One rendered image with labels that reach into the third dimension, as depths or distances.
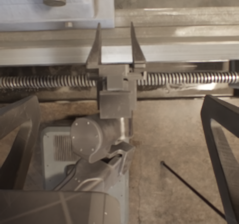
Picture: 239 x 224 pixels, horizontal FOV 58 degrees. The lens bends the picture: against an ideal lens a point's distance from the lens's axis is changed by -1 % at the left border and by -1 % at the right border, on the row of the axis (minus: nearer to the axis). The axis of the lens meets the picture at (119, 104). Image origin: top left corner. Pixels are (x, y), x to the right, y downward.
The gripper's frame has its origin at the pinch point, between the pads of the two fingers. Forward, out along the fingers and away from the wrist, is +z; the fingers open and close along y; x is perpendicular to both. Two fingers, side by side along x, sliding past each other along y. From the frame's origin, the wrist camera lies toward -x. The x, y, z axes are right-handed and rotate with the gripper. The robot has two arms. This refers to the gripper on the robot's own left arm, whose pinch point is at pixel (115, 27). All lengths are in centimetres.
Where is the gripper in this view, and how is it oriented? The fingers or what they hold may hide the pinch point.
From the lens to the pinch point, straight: 40.7
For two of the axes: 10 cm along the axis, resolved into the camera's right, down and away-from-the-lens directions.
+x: 0.1, -1.3, 9.9
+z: -0.2, -9.9, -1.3
